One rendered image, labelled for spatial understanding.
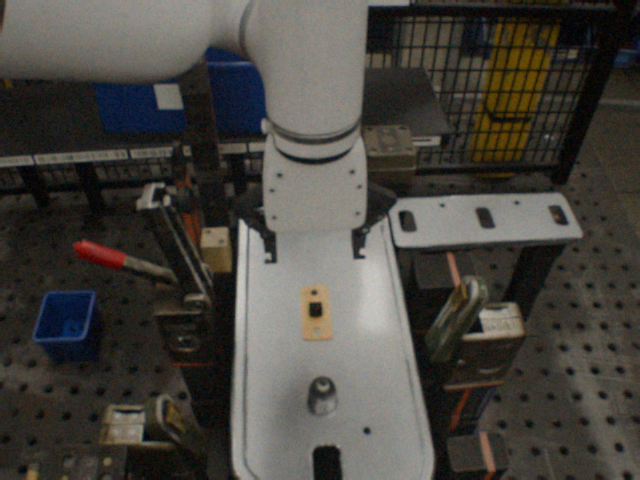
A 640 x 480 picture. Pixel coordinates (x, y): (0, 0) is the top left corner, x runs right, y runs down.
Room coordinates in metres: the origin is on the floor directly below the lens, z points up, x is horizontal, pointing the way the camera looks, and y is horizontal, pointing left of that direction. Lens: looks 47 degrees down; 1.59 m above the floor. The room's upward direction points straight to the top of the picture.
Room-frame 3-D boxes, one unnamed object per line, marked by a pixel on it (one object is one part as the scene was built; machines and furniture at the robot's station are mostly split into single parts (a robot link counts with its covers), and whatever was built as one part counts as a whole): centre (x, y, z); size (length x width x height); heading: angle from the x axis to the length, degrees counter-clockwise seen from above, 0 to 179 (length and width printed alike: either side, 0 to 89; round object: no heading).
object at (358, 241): (0.42, -0.06, 1.15); 0.03 x 0.03 x 0.07; 4
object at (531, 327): (0.59, -0.37, 0.84); 0.11 x 0.06 x 0.29; 94
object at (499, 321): (0.37, -0.21, 0.87); 0.12 x 0.09 x 0.35; 94
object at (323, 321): (0.42, 0.00, 1.01); 0.08 x 0.04 x 0.01; 4
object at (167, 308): (0.41, 0.17, 0.88); 0.07 x 0.06 x 0.35; 94
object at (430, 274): (0.50, -0.18, 0.84); 0.11 x 0.10 x 0.28; 94
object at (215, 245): (0.49, 0.13, 0.88); 0.04 x 0.04 x 0.36; 4
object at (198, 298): (0.38, 0.14, 1.06); 0.03 x 0.01 x 0.03; 94
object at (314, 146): (0.42, 0.00, 1.29); 0.09 x 0.08 x 0.03; 94
